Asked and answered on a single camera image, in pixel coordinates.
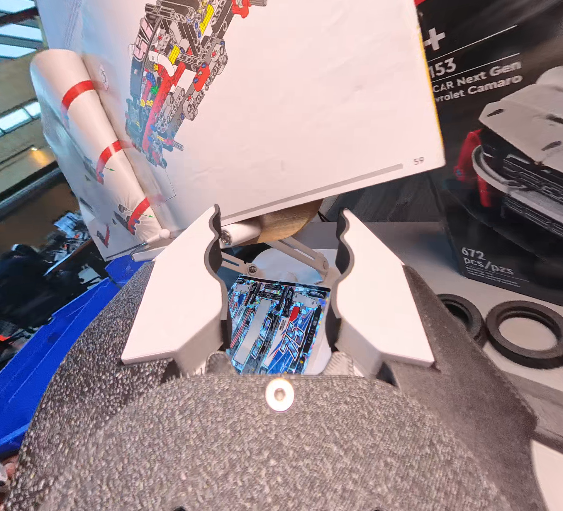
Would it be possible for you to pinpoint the large blue storage bin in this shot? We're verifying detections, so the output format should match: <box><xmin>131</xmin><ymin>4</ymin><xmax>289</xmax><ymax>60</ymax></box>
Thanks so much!
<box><xmin>0</xmin><ymin>256</ymin><xmax>146</xmax><ymax>454</ymax></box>

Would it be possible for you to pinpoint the colourful sticker sheet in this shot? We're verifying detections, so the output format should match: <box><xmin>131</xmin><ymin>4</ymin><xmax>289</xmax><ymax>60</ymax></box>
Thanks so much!
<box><xmin>226</xmin><ymin>276</ymin><xmax>331</xmax><ymax>375</ymax></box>

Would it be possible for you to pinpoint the black lego box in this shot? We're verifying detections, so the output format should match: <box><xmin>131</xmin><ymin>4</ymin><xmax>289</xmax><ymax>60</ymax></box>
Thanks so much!
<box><xmin>409</xmin><ymin>0</ymin><xmax>563</xmax><ymax>306</ymax></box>

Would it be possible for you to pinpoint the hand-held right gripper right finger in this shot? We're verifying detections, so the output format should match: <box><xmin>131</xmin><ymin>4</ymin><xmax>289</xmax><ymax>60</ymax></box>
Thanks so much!
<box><xmin>329</xmin><ymin>209</ymin><xmax>436</xmax><ymax>379</ymax></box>

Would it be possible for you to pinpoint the lego instruction booklet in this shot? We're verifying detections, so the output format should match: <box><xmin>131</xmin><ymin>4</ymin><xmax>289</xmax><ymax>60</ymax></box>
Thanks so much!
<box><xmin>22</xmin><ymin>0</ymin><xmax>447</xmax><ymax>262</ymax></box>

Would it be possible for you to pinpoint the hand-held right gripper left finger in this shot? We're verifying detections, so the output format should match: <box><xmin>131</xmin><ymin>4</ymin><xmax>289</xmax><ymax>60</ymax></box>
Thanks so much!
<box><xmin>121</xmin><ymin>204</ymin><xmax>230</xmax><ymax>375</ymax></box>

